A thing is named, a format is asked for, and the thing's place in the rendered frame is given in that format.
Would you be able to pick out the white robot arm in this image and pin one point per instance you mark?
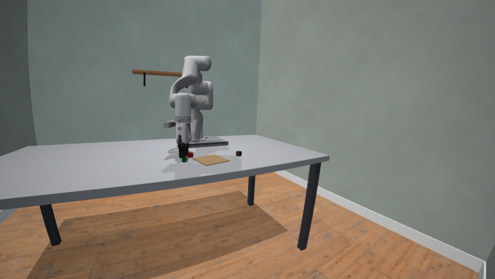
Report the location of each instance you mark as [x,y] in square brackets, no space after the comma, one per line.
[182,102]

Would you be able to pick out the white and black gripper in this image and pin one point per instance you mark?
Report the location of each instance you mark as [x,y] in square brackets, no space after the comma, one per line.
[183,137]

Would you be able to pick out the tan square mat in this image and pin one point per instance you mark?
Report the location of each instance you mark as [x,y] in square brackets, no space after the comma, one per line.
[210,160]

